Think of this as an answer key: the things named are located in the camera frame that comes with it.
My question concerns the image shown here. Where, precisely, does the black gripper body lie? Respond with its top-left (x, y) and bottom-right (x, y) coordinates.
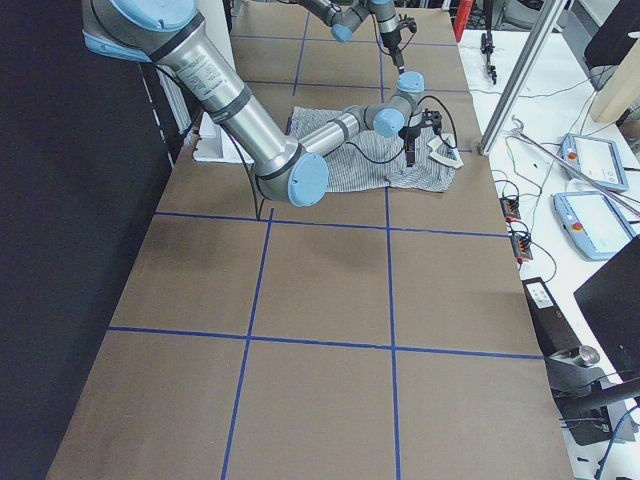
top-left (399, 110), bottom-right (442, 143)
top-left (382, 17), bottom-right (417, 54)

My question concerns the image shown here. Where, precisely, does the navy white striped polo shirt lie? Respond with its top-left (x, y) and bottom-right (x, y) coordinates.
top-left (287, 105), bottom-right (464, 195)

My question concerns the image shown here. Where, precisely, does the orange black connector strip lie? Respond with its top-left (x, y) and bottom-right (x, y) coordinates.
top-left (499, 196), bottom-right (533, 265)

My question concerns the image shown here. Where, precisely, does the upper blue teach pendant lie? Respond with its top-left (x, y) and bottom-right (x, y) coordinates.
top-left (560, 133), bottom-right (629, 192)

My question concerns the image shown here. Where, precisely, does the blue teach pendant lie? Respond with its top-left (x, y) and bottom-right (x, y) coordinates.
top-left (560, 133), bottom-right (629, 192)
top-left (553, 191), bottom-right (636, 261)

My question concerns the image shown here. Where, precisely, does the lower blue teach pendant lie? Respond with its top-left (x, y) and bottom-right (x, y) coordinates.
top-left (553, 191), bottom-right (636, 261)

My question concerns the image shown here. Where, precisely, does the black box with label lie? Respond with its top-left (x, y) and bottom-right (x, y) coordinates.
top-left (522, 277), bottom-right (581, 357)

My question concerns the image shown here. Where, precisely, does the black monitor corner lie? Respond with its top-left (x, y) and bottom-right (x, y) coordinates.
top-left (574, 237), bottom-right (640, 380)

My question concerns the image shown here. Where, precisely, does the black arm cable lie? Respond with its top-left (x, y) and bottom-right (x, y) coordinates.
top-left (249, 94), bottom-right (459, 224)

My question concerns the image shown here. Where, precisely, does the aluminium frame post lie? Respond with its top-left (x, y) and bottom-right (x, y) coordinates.
top-left (478, 0), bottom-right (566, 156)

